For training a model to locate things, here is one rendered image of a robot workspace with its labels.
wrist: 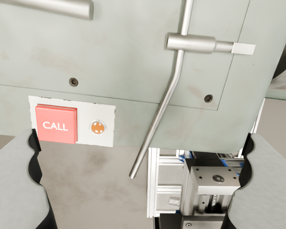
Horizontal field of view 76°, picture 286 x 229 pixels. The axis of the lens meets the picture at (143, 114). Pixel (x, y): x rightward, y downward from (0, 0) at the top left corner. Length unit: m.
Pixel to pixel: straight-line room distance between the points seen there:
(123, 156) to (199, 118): 1.61
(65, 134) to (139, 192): 1.90
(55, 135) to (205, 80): 0.25
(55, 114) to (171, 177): 1.55
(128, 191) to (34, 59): 1.96
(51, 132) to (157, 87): 0.18
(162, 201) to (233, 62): 1.76
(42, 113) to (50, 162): 1.82
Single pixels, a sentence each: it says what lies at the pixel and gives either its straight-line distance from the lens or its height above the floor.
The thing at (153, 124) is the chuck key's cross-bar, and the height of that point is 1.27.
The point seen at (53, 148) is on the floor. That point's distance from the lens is 2.02.
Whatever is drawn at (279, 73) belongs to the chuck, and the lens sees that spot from 0.42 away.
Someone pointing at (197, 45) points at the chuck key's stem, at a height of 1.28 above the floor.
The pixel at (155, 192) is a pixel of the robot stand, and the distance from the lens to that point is 1.86.
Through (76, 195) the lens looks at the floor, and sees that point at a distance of 2.33.
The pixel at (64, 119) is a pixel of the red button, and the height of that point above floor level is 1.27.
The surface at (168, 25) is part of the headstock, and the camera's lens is 0.27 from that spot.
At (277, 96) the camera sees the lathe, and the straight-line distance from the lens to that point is 1.27.
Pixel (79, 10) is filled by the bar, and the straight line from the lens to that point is 0.26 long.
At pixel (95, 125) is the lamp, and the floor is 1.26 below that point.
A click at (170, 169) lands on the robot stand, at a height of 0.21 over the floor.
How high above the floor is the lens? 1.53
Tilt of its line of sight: 68 degrees down
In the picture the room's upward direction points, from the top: 179 degrees counter-clockwise
